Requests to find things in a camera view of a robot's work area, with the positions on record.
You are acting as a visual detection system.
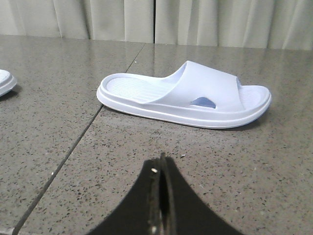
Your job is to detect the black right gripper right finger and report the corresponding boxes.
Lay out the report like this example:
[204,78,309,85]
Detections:
[160,153,241,235]

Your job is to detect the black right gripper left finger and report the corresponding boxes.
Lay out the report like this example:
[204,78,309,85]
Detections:
[89,159,160,235]

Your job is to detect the light blue slipper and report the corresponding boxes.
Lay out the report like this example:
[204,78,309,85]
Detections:
[96,61,271,129]
[0,70,17,96]

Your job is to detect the beige pleated curtain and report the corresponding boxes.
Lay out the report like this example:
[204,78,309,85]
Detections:
[0,0,313,50]

